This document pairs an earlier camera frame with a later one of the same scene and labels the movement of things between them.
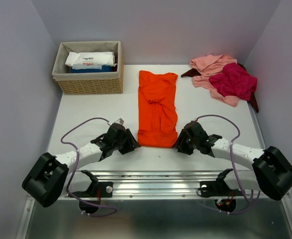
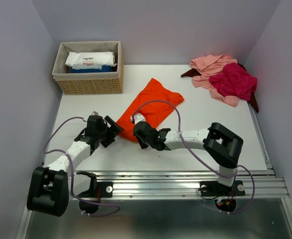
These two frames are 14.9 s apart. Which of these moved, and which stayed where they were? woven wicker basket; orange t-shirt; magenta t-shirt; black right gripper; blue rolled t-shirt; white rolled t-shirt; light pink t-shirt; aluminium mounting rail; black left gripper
Moved: black right gripper; orange t-shirt; black left gripper
Stayed: blue rolled t-shirt; magenta t-shirt; light pink t-shirt; white rolled t-shirt; woven wicker basket; aluminium mounting rail
